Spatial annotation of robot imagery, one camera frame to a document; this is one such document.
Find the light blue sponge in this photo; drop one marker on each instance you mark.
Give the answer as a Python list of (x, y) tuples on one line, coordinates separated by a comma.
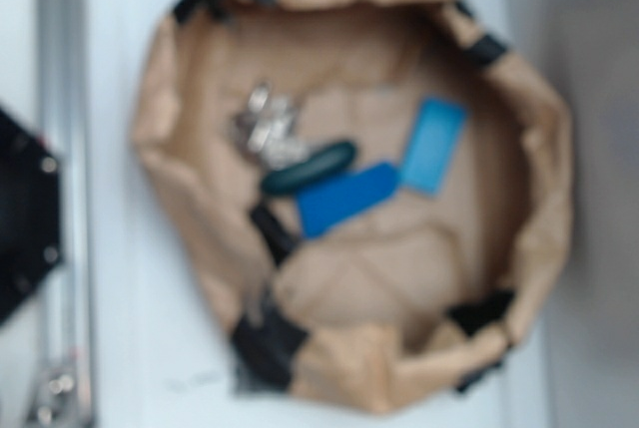
[(429, 150)]

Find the dark green oval case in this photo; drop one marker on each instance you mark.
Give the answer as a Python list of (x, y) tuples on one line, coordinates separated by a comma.
[(321, 165)]

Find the dark blue sponge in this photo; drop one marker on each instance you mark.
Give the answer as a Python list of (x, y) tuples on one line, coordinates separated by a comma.
[(329, 203)]

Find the aluminium frame rail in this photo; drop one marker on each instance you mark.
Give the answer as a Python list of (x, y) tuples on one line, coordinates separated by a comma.
[(64, 394)]

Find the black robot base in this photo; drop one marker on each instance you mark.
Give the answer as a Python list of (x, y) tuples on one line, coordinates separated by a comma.
[(31, 214)]

